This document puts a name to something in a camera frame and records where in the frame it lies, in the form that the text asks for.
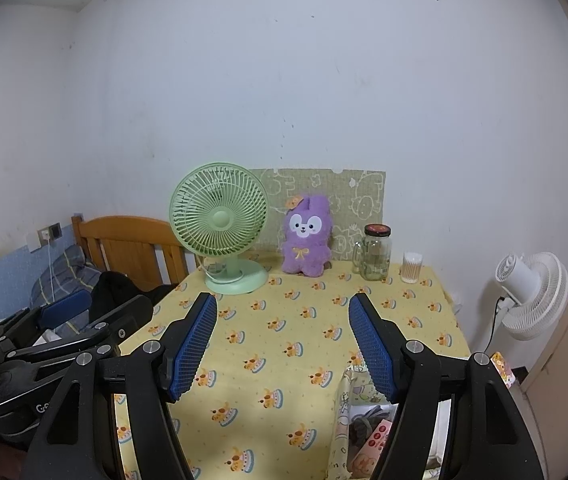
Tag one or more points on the blue plaid bedding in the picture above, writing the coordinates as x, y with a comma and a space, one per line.
64, 270

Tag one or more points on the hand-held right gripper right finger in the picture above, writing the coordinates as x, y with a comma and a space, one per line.
374, 350

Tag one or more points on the yellow printed storage box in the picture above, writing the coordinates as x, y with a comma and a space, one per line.
346, 410

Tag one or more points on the wooden chair back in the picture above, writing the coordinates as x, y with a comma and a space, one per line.
124, 245

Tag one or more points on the black cloth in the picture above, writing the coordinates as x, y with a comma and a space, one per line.
114, 287

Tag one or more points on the dark grey fabric bundle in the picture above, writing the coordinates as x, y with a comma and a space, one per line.
364, 422

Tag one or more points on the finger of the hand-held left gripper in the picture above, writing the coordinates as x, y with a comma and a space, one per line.
129, 317
66, 307

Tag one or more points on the purple plush toy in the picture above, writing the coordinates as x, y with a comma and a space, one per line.
306, 255

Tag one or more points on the wall socket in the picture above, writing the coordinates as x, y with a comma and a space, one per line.
49, 234

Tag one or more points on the glass jar with dark lid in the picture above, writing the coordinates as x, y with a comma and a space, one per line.
376, 260

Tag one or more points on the green printed board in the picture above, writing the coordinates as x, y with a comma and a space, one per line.
359, 195

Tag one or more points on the white folded cloth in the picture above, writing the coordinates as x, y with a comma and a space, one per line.
444, 430

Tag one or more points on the cotton swab container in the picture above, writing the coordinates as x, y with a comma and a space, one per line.
411, 270

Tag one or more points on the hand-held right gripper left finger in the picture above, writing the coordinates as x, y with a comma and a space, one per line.
194, 350

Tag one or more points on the green desk fan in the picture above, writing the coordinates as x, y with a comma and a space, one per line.
219, 220

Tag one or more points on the white floor fan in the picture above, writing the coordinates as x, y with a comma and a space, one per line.
534, 290

